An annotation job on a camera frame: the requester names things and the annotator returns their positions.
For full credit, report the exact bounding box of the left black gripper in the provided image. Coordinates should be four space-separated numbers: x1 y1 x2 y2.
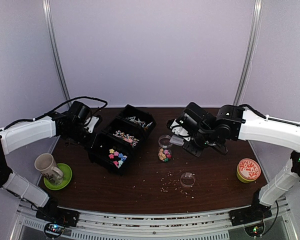
64 123 100 149

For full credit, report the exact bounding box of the metal scoop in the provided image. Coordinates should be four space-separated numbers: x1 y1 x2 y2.
169 135 184 147

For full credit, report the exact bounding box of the black three-compartment candy bin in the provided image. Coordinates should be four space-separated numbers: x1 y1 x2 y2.
87 104 157 175

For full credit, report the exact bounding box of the clear plastic jar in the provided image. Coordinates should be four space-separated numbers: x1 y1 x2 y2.
157 135 173 163

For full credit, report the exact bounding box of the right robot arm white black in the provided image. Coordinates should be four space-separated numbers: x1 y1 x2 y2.
175 102 300 221

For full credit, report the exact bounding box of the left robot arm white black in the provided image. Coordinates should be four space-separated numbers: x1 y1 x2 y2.
0 101 102 222

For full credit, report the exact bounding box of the clear plastic jar lid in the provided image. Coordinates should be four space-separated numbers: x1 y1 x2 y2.
179 172 196 188

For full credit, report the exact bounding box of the green saucer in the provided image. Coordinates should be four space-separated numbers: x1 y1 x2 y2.
43 163 73 191

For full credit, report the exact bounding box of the beige ceramic mug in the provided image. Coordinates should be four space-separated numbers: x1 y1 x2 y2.
34 153 64 186

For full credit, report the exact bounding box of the green tin orange patterned lid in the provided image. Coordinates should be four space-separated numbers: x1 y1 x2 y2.
236 158 262 184

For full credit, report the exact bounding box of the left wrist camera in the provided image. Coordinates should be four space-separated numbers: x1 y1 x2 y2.
84 115 103 133

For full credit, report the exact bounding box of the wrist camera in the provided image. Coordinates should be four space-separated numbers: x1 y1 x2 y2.
84 115 103 133
166 119 190 138

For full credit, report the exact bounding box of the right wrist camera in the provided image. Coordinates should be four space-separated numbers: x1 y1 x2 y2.
166 119 190 138

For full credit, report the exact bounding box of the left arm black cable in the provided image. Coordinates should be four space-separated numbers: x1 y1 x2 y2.
4 96 108 131

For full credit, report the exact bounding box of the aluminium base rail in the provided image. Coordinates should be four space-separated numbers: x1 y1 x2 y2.
9 194 300 240

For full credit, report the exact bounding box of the left aluminium frame post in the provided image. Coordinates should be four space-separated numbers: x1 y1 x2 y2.
42 0 71 101

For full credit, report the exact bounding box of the aluminium frame post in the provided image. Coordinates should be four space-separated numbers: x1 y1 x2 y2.
233 0 264 106
42 0 71 101

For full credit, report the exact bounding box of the right aluminium frame post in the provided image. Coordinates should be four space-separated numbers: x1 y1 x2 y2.
233 0 264 106

